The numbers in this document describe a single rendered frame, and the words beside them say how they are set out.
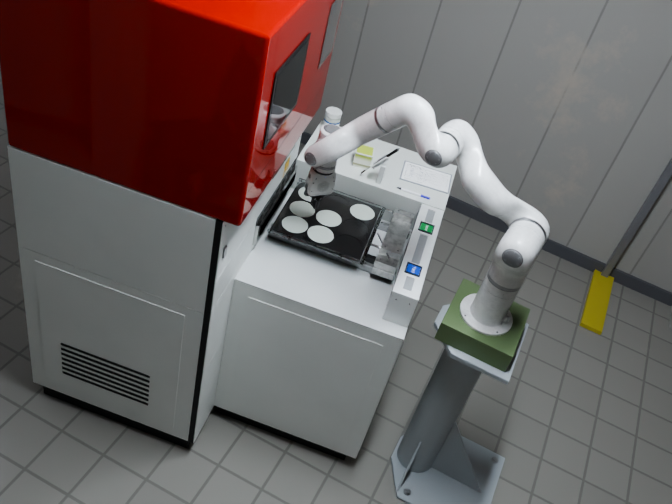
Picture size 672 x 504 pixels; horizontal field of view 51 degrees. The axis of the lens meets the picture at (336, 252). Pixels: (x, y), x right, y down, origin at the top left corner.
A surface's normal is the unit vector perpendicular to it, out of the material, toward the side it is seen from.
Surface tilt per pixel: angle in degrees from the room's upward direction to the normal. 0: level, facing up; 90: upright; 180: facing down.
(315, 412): 90
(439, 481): 0
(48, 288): 90
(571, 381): 0
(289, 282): 0
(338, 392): 90
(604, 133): 90
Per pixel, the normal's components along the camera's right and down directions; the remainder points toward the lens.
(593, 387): 0.21, -0.74
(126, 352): -0.27, 0.58
